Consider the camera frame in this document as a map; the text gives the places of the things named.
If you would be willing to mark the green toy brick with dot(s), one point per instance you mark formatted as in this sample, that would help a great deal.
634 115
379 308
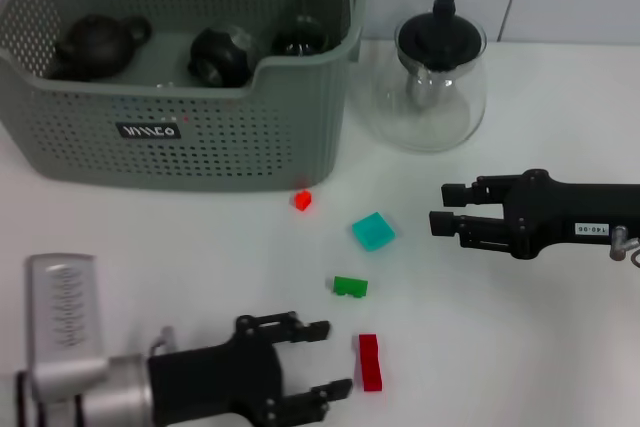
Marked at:
350 286

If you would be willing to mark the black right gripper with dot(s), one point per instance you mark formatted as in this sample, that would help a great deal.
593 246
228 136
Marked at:
550 212

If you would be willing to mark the black glass teapot lid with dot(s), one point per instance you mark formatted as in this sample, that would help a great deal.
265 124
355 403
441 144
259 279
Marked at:
440 37

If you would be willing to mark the dark clay teapot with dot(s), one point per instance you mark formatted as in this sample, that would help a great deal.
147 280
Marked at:
100 44

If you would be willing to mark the dark red long brick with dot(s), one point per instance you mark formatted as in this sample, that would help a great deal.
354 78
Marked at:
371 362

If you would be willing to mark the small red cube brick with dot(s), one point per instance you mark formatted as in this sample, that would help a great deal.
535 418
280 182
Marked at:
302 199

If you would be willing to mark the clear glass teapot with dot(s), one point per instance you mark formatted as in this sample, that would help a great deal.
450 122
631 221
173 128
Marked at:
445 117

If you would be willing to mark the steel tea infuser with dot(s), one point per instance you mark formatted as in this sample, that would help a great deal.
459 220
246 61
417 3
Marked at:
420 89

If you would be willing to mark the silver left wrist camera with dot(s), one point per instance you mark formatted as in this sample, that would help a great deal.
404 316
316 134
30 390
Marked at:
65 307

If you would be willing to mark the teal square brick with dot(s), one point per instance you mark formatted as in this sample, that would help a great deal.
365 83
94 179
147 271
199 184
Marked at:
373 232

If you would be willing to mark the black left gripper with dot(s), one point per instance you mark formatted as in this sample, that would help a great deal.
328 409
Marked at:
215 382

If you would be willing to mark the grey-green perforated storage bin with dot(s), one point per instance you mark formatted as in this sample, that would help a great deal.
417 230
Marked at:
200 147

